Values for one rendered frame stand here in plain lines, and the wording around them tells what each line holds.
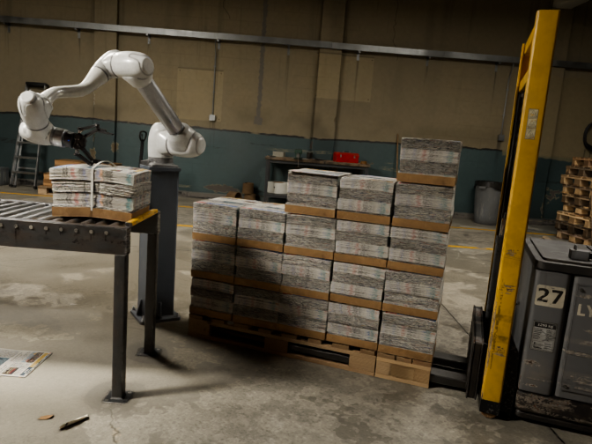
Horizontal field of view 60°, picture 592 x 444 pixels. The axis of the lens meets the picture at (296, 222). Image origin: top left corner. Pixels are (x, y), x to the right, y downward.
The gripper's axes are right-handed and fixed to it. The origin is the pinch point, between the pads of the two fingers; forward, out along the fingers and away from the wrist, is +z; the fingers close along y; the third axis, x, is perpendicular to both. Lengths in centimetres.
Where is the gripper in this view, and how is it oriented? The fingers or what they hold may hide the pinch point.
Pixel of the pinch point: (108, 148)
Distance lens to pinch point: 262.0
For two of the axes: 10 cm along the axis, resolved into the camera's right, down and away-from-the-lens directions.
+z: 9.8, 2.1, 0.3
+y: -2.2, 9.6, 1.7
